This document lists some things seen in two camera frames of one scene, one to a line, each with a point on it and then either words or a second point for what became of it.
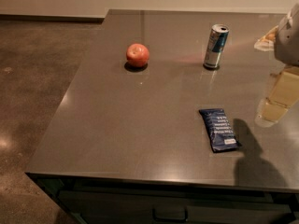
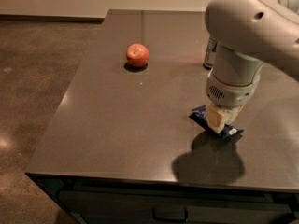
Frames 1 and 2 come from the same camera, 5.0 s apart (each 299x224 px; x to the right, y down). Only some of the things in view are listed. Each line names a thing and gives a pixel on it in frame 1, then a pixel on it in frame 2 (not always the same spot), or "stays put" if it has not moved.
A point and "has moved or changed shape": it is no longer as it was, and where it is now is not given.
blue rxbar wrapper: [219, 130] has moved or changed shape
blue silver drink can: [215, 45] stays put
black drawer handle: [171, 218] stays put
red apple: [137, 55] stays put
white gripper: [288, 42] → [231, 94]
